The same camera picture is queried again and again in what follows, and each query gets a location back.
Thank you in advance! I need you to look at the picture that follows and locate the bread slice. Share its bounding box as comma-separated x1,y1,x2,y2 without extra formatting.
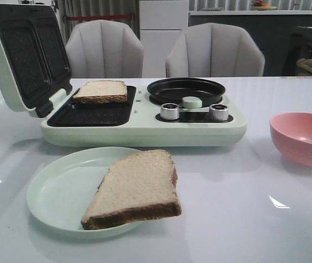
81,149,182,230
73,80,128,104

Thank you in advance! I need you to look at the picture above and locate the mint green hinged lid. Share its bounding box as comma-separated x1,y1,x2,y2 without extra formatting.
0,3,72,118

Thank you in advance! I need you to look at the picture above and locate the mint green breakfast maker base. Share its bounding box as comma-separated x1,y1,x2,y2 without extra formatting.
41,84,247,147

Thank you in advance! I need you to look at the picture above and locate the left silver control knob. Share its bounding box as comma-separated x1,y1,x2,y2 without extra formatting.
160,103,180,121

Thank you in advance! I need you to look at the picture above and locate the silver control knob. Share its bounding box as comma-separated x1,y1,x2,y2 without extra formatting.
208,104,229,122
160,103,180,121

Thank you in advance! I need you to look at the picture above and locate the black round frying pan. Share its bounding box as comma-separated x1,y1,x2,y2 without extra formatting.
147,77,226,107

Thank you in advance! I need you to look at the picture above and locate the right silver control knob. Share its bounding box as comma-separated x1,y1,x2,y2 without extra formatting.
208,104,229,122

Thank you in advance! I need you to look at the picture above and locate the right beige upholstered chair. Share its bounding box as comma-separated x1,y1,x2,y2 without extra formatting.
166,22,265,77

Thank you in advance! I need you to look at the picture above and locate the beige upholstered chair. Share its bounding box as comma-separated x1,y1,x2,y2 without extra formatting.
66,20,144,78
166,22,265,77

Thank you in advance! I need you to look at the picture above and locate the left beige upholstered chair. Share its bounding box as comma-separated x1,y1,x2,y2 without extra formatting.
66,20,144,78

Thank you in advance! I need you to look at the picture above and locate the white cabinet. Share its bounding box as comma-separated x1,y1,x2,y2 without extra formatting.
139,1,189,78

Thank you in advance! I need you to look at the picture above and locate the mint green round plate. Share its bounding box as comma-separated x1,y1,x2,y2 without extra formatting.
26,147,154,241

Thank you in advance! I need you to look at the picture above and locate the red barrier belt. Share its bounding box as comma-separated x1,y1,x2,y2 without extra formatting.
65,13,134,21

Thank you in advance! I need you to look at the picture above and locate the pink bowl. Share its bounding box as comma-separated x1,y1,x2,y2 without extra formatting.
270,112,312,167

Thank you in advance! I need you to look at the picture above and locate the dark counter with white top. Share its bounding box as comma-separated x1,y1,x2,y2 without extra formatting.
189,10,312,76

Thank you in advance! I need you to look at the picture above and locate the fruit plate on counter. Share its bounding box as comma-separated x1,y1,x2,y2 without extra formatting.
251,0,277,11

